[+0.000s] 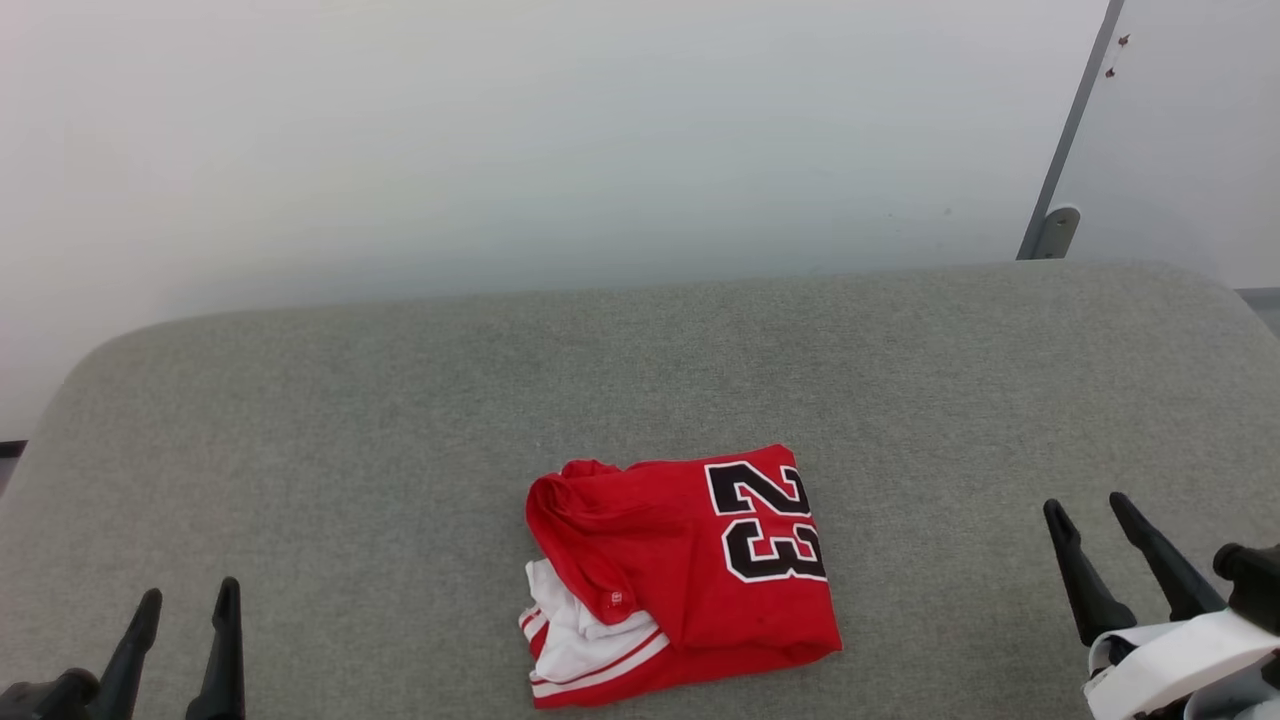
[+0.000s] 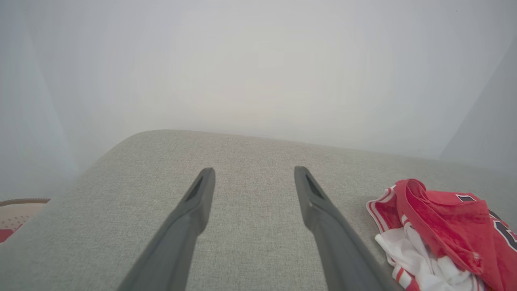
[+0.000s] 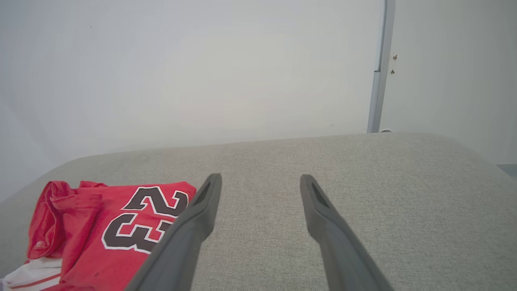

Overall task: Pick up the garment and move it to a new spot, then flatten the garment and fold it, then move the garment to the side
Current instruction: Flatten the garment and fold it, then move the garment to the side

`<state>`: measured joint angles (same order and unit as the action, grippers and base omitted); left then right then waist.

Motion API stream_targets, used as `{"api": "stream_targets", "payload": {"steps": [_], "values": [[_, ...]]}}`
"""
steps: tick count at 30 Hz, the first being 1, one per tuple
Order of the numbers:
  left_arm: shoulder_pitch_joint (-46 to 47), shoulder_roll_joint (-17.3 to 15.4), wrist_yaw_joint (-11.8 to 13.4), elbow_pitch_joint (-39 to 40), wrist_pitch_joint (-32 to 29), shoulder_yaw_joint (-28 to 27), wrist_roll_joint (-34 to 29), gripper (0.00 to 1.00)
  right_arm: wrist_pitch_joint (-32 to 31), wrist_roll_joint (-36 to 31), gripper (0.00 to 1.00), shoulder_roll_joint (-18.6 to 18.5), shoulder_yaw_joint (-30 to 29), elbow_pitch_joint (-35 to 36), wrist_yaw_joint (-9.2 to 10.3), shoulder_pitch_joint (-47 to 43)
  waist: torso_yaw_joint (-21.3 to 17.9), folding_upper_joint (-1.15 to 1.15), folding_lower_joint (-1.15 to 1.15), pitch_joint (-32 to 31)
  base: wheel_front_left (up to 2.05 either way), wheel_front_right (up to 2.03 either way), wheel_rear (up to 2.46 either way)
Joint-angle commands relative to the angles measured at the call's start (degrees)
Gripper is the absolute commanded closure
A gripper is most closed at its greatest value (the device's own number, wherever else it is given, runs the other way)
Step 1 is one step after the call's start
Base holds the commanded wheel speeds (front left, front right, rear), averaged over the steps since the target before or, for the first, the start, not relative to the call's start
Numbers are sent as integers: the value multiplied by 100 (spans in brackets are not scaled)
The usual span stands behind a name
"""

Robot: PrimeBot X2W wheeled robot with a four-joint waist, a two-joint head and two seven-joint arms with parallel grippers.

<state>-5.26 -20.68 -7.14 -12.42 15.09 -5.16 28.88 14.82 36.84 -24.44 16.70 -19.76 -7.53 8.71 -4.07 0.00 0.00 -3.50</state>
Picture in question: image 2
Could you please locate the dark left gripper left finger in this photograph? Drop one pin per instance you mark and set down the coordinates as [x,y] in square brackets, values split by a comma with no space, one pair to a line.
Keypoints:
[177,242]

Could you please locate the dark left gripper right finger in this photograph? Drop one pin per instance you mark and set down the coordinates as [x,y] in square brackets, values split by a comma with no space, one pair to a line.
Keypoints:
[335,242]

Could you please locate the red basketball jersey garment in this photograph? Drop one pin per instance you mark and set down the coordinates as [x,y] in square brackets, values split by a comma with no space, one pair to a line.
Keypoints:
[444,226]

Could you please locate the beige patterned mat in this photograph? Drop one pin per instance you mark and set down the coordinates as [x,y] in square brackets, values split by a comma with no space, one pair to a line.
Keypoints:
[16,218]

